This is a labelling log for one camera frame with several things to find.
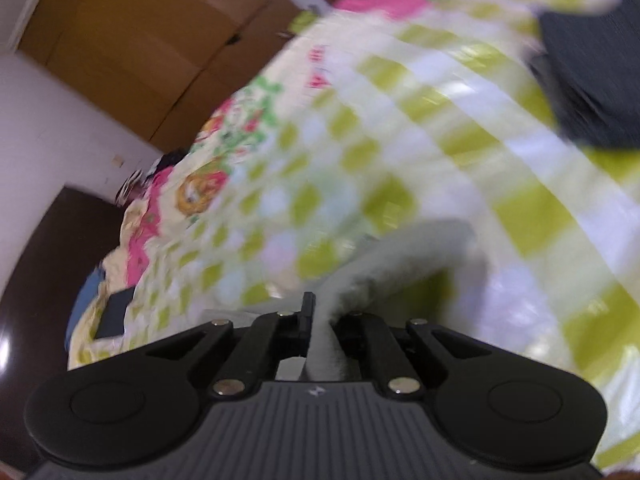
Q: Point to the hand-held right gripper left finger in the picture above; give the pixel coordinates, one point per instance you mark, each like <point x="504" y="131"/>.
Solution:
<point x="260" y="345"/>

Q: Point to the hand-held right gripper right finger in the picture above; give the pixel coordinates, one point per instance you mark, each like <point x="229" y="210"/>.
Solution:
<point x="367" y="340"/>

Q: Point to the light grey pants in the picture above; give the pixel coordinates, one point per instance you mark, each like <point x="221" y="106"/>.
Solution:
<point x="410" y="255"/>

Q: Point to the dark grey folded pants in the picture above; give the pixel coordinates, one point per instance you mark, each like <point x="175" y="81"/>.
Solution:
<point x="595" y="70"/>

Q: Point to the dark navy flat item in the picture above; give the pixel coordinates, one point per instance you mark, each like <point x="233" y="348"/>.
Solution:
<point x="115" y="312"/>

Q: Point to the blue cloth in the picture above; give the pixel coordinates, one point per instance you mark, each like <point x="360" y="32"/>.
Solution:
<point x="85" y="305"/>

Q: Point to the black white striped bag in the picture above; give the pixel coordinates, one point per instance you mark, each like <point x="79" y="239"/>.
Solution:
<point x="131" y="187"/>

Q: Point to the green checked printed blanket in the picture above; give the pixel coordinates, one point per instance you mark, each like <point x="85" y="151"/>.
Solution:
<point x="525" y="210"/>

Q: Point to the dark wooden headboard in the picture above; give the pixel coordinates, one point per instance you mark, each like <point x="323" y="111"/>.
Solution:
<point x="55" y="270"/>

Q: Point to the wooden wardrobe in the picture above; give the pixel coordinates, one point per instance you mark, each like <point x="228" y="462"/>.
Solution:
<point x="150" y="35"/>

